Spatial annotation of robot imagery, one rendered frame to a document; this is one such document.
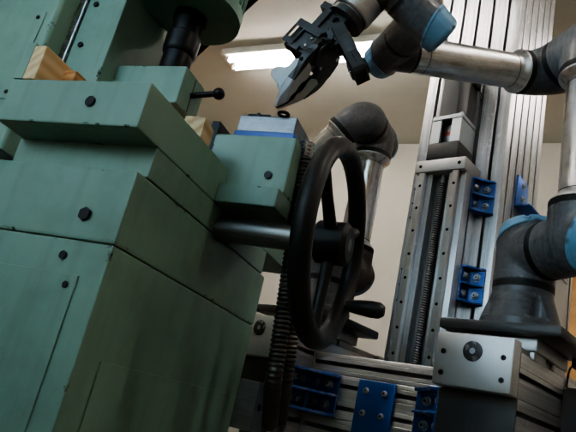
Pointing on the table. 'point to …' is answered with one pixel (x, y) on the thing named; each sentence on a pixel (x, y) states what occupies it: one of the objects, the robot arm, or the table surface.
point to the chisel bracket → (167, 84)
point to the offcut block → (201, 128)
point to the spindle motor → (163, 10)
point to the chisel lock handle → (209, 94)
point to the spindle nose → (183, 38)
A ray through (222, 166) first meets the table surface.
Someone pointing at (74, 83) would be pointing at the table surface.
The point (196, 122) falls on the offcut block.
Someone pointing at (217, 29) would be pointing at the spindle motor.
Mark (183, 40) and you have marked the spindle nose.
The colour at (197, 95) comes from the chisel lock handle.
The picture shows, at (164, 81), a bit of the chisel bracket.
